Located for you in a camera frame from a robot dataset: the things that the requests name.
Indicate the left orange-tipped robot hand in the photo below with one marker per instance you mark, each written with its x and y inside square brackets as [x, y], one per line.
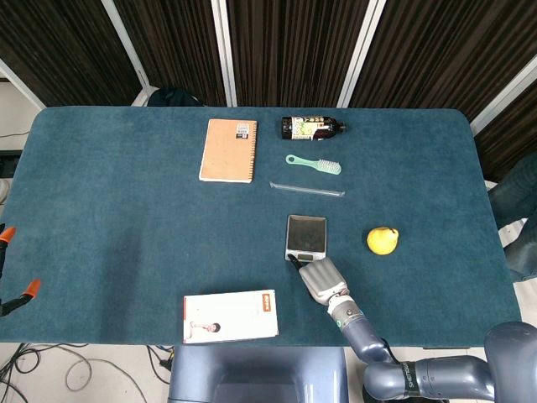
[17, 302]

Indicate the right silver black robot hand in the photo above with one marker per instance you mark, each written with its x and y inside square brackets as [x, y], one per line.
[323, 277]

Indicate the small digital scale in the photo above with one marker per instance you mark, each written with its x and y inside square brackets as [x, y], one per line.
[306, 233]

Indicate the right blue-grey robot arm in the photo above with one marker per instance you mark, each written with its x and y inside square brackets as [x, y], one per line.
[365, 340]

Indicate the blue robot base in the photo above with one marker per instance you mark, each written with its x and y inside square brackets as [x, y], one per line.
[256, 373]

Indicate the wrapped drinking straw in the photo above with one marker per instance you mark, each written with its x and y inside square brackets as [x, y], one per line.
[306, 189]

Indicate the white orange product box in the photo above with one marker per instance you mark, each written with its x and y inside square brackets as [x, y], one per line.
[230, 317]

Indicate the mint green brush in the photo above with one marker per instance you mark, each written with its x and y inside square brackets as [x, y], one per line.
[327, 166]

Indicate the teal table cloth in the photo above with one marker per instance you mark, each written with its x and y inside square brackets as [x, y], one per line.
[126, 210]

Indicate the dark brown labelled bottle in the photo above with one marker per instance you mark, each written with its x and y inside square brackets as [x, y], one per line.
[310, 128]

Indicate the brown spiral notebook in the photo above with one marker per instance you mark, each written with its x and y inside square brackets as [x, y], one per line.
[228, 151]

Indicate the blue denim trouser leg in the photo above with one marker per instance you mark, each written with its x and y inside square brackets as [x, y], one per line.
[522, 256]
[516, 193]

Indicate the dark wood partition panel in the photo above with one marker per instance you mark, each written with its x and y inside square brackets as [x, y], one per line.
[176, 42]
[63, 42]
[293, 50]
[516, 138]
[440, 50]

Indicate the black bag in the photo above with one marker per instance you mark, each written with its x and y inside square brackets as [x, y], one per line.
[172, 97]

